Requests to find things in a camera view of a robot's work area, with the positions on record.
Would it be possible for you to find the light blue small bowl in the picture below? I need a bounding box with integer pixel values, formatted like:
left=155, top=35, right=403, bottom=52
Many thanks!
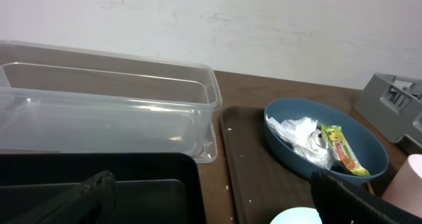
left=270, top=207, right=322, bottom=224

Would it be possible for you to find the pink cup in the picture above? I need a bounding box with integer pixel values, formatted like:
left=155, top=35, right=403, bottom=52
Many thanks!
left=382, top=154, right=422, bottom=217

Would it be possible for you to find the clear plastic waste bin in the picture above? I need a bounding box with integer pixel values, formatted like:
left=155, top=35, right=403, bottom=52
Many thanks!
left=1, top=40, right=222, bottom=163

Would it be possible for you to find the brown serving tray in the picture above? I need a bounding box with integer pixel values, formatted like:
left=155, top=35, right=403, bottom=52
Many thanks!
left=220, top=107, right=314, bottom=224

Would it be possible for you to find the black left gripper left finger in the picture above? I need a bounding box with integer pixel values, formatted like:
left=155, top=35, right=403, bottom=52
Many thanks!
left=7, top=171, right=117, bottom=224

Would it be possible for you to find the white tissue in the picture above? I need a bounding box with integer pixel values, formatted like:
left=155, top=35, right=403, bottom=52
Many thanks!
left=265, top=115, right=334, bottom=169

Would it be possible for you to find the blue plate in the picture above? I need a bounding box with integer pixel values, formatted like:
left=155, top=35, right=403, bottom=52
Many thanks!
left=264, top=98, right=389, bottom=186

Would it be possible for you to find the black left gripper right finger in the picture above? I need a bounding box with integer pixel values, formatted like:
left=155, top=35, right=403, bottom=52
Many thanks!
left=310, top=169, right=421, bottom=224

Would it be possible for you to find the black plastic tray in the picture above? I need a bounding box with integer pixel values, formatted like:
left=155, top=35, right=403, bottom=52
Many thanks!
left=1, top=154, right=206, bottom=223

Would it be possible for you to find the green yellow snack wrapper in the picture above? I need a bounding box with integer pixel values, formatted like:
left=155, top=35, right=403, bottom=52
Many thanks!
left=319, top=123, right=371, bottom=177

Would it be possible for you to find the grey dishwasher rack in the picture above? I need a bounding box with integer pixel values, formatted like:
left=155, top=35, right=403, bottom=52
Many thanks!
left=353, top=73, right=421, bottom=154

